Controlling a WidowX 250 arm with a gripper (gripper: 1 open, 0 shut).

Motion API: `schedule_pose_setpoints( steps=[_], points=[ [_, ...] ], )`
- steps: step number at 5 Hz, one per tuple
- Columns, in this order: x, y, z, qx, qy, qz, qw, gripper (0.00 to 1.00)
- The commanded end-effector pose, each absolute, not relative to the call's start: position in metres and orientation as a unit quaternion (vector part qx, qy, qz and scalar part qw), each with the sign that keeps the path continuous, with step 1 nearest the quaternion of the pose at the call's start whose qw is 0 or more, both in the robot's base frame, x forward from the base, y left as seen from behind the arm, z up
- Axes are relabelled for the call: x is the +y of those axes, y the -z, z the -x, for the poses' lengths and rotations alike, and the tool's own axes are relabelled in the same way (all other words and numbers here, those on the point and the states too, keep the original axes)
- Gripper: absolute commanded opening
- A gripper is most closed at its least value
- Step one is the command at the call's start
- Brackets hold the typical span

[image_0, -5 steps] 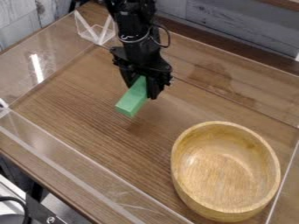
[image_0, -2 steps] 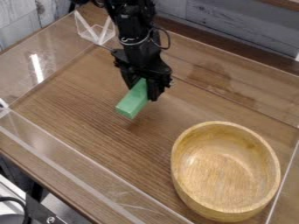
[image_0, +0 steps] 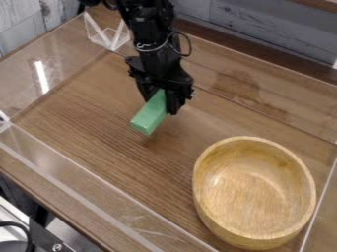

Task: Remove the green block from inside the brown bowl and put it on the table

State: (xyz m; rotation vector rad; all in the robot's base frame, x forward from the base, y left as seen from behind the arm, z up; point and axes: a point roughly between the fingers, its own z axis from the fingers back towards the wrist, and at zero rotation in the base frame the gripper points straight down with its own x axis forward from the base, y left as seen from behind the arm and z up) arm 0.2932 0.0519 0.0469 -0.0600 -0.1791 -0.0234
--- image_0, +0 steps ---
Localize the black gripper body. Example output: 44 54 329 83
125 40 194 99

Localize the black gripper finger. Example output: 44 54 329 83
164 89 190 115
135 78 159 101

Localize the green rectangular block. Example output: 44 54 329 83
129 90 167 135

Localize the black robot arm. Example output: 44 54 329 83
77 0 194 115

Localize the brown wooden bowl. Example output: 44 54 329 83
192 136 317 250

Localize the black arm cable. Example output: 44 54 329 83
167 31 194 58

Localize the clear acrylic corner bracket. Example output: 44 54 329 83
83 13 129 51

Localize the clear acrylic tray wall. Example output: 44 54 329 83
0 18 337 252

